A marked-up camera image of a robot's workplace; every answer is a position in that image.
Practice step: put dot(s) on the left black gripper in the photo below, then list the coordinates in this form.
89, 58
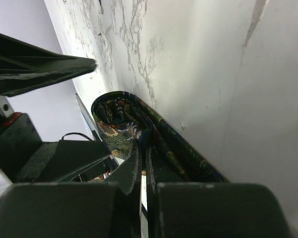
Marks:
23, 158

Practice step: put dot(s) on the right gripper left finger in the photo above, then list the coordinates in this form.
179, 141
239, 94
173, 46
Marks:
107, 209

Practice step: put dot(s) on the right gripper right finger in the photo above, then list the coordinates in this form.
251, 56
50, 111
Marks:
180, 209

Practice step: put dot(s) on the dark green leaf-patterned tie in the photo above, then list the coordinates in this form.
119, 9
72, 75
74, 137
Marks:
123, 118

